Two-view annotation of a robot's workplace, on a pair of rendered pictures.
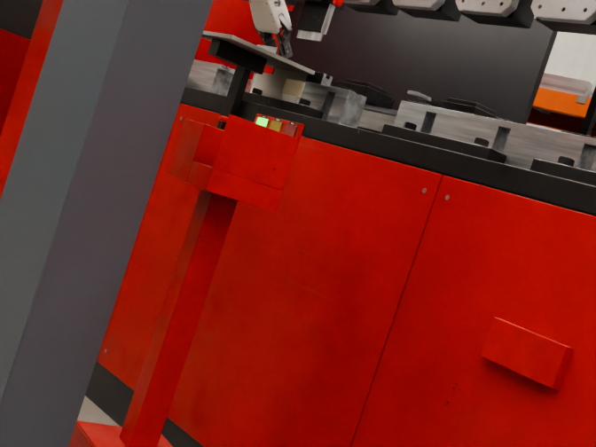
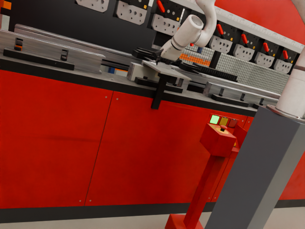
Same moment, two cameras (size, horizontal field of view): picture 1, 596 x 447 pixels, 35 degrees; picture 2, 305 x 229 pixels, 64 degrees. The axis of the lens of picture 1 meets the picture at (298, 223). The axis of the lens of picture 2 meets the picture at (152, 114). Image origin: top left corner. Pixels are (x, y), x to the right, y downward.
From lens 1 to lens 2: 2.57 m
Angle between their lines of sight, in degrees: 78
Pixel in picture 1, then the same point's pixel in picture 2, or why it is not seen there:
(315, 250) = not seen: hidden behind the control
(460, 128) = (231, 93)
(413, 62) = (119, 21)
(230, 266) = (166, 153)
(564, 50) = not seen: outside the picture
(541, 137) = (252, 96)
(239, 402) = (178, 187)
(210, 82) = (97, 65)
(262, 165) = (238, 139)
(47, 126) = (273, 190)
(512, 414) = not seen: hidden behind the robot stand
